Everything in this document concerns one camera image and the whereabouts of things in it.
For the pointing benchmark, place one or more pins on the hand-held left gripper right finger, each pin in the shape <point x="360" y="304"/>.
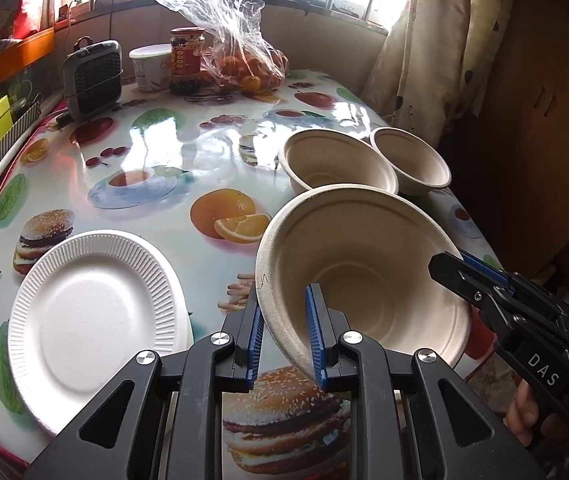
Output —
<point x="314" y="340"/>

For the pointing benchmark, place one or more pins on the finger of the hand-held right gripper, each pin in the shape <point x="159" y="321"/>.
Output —
<point x="459" y="275"/>
<point x="487" y="266"/>

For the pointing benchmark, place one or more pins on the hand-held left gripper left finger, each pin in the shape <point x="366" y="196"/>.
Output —
<point x="252" y="340"/>

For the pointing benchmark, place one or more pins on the white paper plate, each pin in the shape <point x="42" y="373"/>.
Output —
<point x="89" y="320"/>
<point x="190" y="332"/>

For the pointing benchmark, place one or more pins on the large beige paper bowl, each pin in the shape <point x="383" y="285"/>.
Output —
<point x="374" y="260"/>

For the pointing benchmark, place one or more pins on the small beige paper bowl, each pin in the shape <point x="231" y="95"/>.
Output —
<point x="414" y="160"/>

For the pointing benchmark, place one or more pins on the medium beige paper bowl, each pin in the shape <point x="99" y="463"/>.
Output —
<point x="334" y="160"/>

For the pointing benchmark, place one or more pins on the person's right hand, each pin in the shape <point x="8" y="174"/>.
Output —
<point x="524" y="410"/>

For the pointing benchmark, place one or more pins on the food print tablecloth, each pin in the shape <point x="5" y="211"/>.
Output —
<point x="164" y="250"/>

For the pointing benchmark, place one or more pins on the wooden cabinet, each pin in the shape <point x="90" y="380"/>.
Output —
<point x="539" y="110"/>

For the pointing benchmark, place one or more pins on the cream patterned curtain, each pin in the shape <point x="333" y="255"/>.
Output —
<point x="429" y="35"/>

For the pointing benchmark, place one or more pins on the clear plastic bag of oranges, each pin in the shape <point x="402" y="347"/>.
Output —
<point x="244" y="65"/>

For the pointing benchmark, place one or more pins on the red label glass jar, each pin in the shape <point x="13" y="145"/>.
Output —
<point x="187" y="57"/>

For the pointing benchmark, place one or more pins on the white plastic tub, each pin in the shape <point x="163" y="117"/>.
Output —
<point x="149" y="67"/>

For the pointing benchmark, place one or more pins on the small grey heater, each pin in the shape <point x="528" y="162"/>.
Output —
<point x="92" y="80"/>

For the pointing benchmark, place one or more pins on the black white striped box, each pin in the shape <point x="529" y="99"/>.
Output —
<point x="19" y="127"/>

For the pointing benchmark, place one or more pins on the colourful gift bag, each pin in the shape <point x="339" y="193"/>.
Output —
<point x="29" y="0"/>

